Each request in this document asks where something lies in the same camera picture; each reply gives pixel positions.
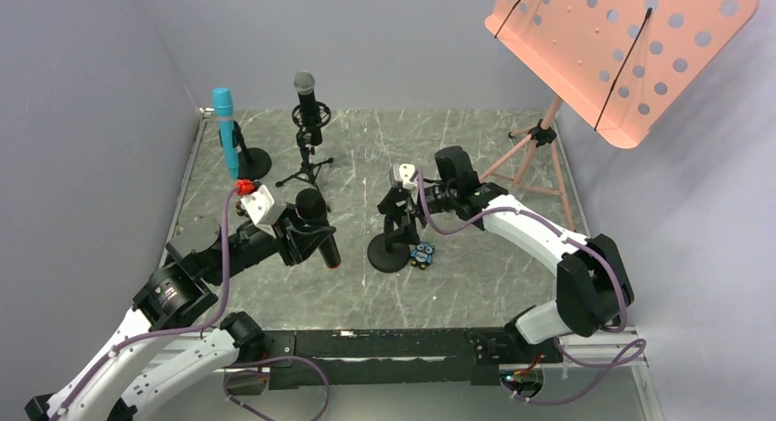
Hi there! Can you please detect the black round-base phone stand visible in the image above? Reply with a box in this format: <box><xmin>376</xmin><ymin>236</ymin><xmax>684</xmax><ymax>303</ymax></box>
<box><xmin>366</xmin><ymin>217</ymin><xmax>411</xmax><ymax>274</ymax></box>

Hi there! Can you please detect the black microphone orange end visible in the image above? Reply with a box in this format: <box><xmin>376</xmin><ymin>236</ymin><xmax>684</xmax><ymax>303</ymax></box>
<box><xmin>295</xmin><ymin>188</ymin><xmax>341</xmax><ymax>269</ymax></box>

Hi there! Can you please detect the black round-base mic stand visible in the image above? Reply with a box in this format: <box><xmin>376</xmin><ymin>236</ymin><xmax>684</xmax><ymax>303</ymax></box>
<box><xmin>233</xmin><ymin>121</ymin><xmax>272</xmax><ymax>180</ymax></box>

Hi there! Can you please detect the black tripod shock mount stand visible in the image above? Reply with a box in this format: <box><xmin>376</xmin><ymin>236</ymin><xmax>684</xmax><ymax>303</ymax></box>
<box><xmin>275</xmin><ymin>101</ymin><xmax>335</xmax><ymax>214</ymax></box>

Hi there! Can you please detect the blue toy microphone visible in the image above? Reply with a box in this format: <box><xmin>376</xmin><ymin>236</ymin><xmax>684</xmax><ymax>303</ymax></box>
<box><xmin>212</xmin><ymin>87</ymin><xmax>239</xmax><ymax>179</ymax></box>

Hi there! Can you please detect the black microphone silver head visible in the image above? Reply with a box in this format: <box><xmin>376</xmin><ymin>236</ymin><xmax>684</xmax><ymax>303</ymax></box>
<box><xmin>293</xmin><ymin>70</ymin><xmax>323</xmax><ymax>146</ymax></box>

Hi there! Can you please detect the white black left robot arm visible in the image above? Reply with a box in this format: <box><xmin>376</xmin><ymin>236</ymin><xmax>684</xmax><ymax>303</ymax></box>
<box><xmin>25</xmin><ymin>212</ymin><xmax>341</xmax><ymax>420</ymax></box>

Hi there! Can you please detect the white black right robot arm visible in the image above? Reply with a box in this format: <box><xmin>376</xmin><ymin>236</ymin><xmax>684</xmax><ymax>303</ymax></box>
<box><xmin>366</xmin><ymin>146</ymin><xmax>634</xmax><ymax>346</ymax></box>

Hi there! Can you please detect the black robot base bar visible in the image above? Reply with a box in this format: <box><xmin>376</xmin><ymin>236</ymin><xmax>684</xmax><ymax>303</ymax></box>
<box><xmin>238</xmin><ymin>327</ymin><xmax>560</xmax><ymax>390</ymax></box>

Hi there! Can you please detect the pink music stand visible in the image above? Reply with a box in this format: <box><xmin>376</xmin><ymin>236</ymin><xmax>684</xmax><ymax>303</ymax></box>
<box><xmin>479</xmin><ymin>0</ymin><xmax>760</xmax><ymax>232</ymax></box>

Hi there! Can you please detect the blue owl toy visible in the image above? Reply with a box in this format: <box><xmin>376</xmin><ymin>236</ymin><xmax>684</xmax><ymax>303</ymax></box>
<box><xmin>409</xmin><ymin>242</ymin><xmax>436</xmax><ymax>270</ymax></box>

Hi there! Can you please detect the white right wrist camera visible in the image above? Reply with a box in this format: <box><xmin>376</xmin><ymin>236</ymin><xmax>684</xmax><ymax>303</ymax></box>
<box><xmin>389</xmin><ymin>163</ymin><xmax>417</xmax><ymax>193</ymax></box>

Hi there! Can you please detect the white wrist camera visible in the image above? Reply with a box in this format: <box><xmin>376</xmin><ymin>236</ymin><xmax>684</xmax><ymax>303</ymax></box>
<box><xmin>389</xmin><ymin>163</ymin><xmax>417</xmax><ymax>193</ymax></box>
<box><xmin>235</xmin><ymin>179</ymin><xmax>287</xmax><ymax>227</ymax></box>

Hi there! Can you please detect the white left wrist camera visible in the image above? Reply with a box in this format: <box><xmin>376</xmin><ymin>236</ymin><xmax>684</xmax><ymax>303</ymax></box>
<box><xmin>235</xmin><ymin>179</ymin><xmax>287</xmax><ymax>227</ymax></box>

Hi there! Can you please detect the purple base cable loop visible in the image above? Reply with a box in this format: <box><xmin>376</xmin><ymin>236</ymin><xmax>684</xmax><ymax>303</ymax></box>
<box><xmin>222</xmin><ymin>356</ymin><xmax>331</xmax><ymax>421</ymax></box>

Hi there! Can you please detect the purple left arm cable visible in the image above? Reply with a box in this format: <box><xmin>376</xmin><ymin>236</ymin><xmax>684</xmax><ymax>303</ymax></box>
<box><xmin>51</xmin><ymin>188</ymin><xmax>241</xmax><ymax>421</ymax></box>

